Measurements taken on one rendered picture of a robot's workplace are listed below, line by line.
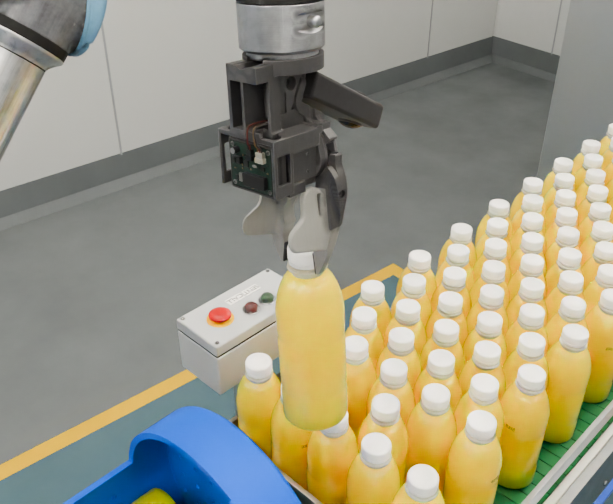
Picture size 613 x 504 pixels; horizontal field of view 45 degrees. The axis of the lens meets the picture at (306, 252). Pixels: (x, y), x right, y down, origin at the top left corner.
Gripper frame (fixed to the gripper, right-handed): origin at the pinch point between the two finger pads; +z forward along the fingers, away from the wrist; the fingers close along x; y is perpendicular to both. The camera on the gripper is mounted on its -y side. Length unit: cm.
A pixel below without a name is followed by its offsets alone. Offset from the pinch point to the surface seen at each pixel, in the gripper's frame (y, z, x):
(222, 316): -15.2, 27.1, -33.1
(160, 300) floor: -102, 115, -180
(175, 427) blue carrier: 11.2, 20.5, -10.1
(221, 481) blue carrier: 12.9, 21.3, -0.6
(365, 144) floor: -272, 98, -211
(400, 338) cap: -29.9, 28.6, -9.5
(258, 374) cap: -10.5, 29.7, -20.3
